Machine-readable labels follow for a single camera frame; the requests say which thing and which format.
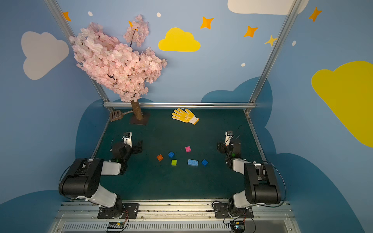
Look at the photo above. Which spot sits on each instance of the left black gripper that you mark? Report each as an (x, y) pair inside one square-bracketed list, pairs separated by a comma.
[(135, 147)]

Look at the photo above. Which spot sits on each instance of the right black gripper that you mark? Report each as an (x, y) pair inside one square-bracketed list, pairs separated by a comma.
[(223, 147)]

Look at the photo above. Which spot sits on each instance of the light blue long lego brick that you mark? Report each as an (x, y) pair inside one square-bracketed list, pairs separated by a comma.
[(193, 163)]

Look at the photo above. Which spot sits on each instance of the dark blue square lego brick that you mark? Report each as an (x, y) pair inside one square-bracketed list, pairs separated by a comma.
[(171, 154)]

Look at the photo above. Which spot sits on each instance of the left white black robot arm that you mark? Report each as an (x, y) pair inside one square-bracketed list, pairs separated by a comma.
[(82, 179)]

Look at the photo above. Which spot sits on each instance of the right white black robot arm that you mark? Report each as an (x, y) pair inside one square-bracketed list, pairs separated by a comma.
[(260, 182)]

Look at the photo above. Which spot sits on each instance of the orange square lego brick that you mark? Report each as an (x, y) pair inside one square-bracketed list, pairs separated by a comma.
[(160, 157)]

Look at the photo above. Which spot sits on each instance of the brown plastic scoop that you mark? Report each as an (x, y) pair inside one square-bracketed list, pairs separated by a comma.
[(117, 115)]

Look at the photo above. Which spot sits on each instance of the rear horizontal aluminium bar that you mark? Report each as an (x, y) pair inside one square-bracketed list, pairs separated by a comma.
[(199, 105)]

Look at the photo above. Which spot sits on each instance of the yellow white work glove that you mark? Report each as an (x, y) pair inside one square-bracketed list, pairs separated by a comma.
[(185, 116)]

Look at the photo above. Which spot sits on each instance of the pink cherry blossom tree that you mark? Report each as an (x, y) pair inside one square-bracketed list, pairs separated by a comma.
[(116, 65)]

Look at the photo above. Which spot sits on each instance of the right electronics board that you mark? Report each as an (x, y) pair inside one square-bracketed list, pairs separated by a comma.
[(237, 226)]

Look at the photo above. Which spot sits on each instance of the electronics board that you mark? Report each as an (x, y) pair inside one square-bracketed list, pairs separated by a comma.
[(237, 226), (115, 227)]

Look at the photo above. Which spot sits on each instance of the left electronics board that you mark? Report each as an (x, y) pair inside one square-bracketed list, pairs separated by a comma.
[(115, 227)]

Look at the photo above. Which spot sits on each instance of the right aluminium corner post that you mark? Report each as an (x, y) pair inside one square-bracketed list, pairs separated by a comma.
[(286, 27)]

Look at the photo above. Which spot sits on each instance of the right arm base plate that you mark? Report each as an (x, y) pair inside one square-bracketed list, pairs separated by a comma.
[(226, 210)]

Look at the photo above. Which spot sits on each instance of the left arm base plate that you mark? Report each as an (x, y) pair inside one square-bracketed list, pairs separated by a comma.
[(126, 210)]

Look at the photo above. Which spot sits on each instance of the aluminium rail front frame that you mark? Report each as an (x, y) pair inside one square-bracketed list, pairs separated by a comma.
[(173, 216)]

